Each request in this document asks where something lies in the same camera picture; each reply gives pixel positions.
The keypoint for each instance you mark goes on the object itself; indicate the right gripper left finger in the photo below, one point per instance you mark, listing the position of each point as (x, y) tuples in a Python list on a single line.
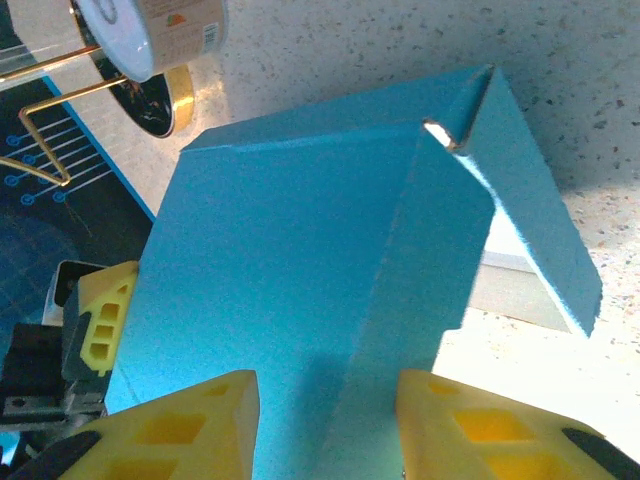
[(165, 440)]

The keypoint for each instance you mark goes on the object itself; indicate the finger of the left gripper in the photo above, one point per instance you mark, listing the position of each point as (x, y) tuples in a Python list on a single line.
[(107, 320)]

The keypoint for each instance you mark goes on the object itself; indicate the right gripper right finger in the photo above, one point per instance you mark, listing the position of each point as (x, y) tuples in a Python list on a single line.
[(480, 440)]

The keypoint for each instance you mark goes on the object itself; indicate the blue paper box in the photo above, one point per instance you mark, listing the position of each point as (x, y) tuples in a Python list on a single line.
[(280, 240)]

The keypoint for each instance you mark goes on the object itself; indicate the beige can with white lid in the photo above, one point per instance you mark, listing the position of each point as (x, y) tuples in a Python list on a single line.
[(170, 30)]

